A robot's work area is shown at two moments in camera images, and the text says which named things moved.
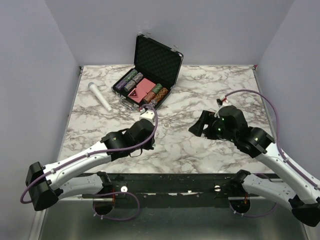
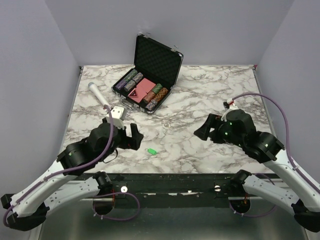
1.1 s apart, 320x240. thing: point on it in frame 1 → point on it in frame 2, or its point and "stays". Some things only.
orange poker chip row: (159, 95) stays
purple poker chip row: (121, 85) stays
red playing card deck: (139, 93) stays
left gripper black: (149, 145) → (134, 142)
